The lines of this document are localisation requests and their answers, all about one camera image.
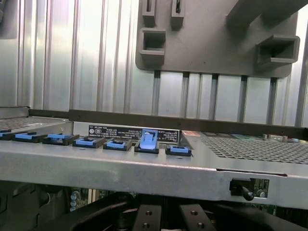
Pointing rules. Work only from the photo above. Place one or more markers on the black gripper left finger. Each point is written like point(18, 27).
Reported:
point(146, 216)

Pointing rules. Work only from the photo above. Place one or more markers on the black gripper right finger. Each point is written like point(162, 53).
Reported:
point(195, 216)

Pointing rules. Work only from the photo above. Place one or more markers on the black open PC case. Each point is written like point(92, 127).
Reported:
point(120, 173)

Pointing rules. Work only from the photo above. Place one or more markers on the blue card retention clip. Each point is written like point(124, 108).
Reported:
point(25, 137)
point(86, 142)
point(178, 150)
point(116, 145)
point(147, 142)
point(57, 137)
point(4, 134)

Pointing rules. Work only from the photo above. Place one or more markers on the green motherboard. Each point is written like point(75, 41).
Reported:
point(261, 187)

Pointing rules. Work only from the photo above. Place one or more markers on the grey printed parts rack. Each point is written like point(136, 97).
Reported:
point(204, 48)

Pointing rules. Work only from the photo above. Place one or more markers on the black chassis switch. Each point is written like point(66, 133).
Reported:
point(240, 190)

